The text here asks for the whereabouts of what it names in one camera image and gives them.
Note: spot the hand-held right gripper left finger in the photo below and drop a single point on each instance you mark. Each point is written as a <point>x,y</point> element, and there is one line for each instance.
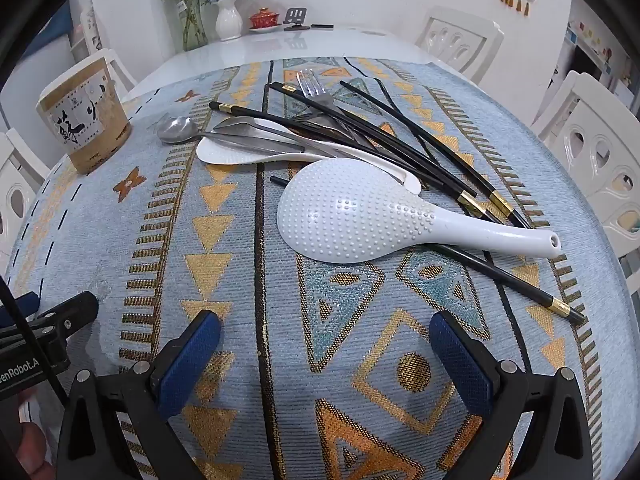
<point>192,357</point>

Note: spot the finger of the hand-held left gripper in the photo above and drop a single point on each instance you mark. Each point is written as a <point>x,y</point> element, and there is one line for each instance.
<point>25,305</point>
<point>75,310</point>

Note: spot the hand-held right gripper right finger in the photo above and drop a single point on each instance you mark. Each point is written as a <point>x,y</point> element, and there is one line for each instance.
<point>460,360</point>

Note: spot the dotted white rice paddle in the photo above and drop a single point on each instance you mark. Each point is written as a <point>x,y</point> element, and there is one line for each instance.
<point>340,210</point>

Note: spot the white ceramic spoon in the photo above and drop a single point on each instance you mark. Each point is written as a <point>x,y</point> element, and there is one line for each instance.
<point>225,156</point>

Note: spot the metal spoon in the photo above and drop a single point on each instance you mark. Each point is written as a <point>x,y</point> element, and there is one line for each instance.
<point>235,124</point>
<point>177,129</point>

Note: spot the metal fork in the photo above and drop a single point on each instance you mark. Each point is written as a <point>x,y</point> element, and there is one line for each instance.
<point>312,87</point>
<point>320,122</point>

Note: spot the blue patterned tablecloth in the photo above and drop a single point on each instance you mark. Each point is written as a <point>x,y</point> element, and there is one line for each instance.
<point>100,240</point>

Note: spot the white chair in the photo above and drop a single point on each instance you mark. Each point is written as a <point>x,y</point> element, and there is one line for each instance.
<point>450,40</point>
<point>575,125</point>
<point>120,67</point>
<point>15,185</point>

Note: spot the blue refrigerator cover cloth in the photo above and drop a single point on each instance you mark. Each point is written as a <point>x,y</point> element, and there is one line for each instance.
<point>50,25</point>

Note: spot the white shelf rack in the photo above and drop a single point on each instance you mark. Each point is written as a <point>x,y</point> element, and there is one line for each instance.
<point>87,25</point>

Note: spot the glass vase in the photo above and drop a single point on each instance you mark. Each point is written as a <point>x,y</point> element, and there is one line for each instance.
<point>192,30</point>

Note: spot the white ceramic vase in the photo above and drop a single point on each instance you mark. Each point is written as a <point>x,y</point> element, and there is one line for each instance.
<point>229,22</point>

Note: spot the white cabinet with stickers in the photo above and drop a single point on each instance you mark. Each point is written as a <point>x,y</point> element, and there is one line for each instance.
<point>595,55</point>

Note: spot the red lidded teacup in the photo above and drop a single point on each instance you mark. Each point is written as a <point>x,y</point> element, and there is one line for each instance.
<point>261,19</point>

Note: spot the black phone stand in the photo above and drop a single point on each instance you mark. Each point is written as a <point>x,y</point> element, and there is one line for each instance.
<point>296,16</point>

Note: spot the hanging tassels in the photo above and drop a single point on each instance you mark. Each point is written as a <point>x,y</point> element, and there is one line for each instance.
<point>512,0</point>

